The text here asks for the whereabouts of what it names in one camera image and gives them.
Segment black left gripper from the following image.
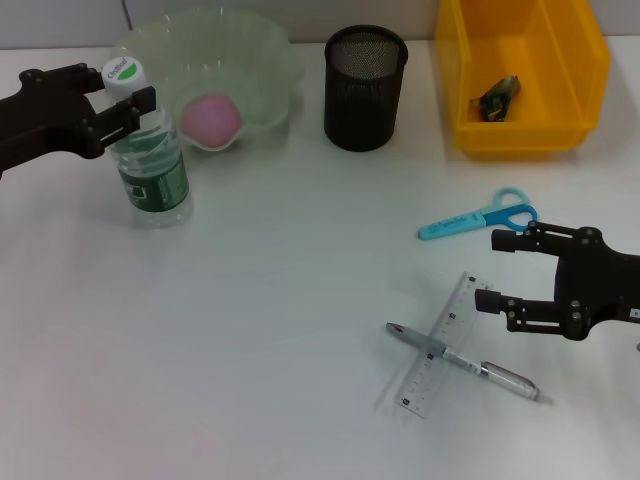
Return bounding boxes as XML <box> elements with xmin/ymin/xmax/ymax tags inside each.
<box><xmin>0</xmin><ymin>62</ymin><xmax>158</xmax><ymax>181</ymax></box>

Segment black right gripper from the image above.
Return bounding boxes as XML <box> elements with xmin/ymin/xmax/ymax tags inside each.
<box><xmin>473</xmin><ymin>219</ymin><xmax>640</xmax><ymax>343</ymax></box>

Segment pink peach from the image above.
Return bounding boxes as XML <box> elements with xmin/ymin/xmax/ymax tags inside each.
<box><xmin>180</xmin><ymin>91</ymin><xmax>245</xmax><ymax>150</ymax></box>

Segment clear green-label water bottle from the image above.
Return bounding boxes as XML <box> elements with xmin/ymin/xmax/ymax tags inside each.
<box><xmin>100</xmin><ymin>55</ymin><xmax>194</xmax><ymax>231</ymax></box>

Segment green plastic wrapper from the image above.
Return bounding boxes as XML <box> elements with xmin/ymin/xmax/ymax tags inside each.
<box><xmin>468</xmin><ymin>74</ymin><xmax>524</xmax><ymax>123</ymax></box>

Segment blue capped scissors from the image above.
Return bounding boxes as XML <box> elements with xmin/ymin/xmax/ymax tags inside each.
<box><xmin>417</xmin><ymin>186</ymin><xmax>540</xmax><ymax>242</ymax></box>

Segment clear grey pen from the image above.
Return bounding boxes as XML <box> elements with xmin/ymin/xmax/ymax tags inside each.
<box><xmin>385</xmin><ymin>322</ymin><xmax>554</xmax><ymax>406</ymax></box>

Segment clear plastic ruler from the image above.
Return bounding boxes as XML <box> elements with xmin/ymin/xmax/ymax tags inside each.
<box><xmin>397</xmin><ymin>272</ymin><xmax>494</xmax><ymax>419</ymax></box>

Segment translucent green fruit plate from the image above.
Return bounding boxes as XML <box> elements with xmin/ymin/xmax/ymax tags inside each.
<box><xmin>110</xmin><ymin>5</ymin><xmax>306</xmax><ymax>169</ymax></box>

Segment black mesh pen holder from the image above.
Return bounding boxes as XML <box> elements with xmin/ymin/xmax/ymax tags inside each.
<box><xmin>323</xmin><ymin>25</ymin><xmax>410</xmax><ymax>153</ymax></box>

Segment yellow plastic bin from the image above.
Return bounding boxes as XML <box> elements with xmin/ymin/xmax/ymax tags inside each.
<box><xmin>433</xmin><ymin>0</ymin><xmax>612</xmax><ymax>161</ymax></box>

